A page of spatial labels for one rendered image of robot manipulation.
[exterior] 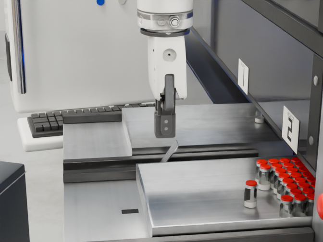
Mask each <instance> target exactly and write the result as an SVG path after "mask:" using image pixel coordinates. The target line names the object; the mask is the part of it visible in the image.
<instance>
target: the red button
mask: <svg viewBox="0 0 323 242"><path fill-rule="evenodd" d="M317 212H318V214H319V217H320V218H321V219H322V220H323V193H322V194H321V195H319V196H318V200H317Z"/></svg>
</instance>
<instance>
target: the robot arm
mask: <svg viewBox="0 0 323 242"><path fill-rule="evenodd" d="M137 25H138V26H139V27H140V32H141V34H144V35H146V36H148V70H149V85H150V88H151V90H152V93H153V95H154V97H155V110H156V111H155V112H154V133H155V136H156V138H174V137H175V128H176V113H175V100H176V98H175V97H176V92H177V94H178V95H179V97H180V98H181V99H182V100H185V99H186V97H187V88H186V48H185V38H184V35H187V34H189V33H190V27H191V26H192V25H193V0H137Z"/></svg>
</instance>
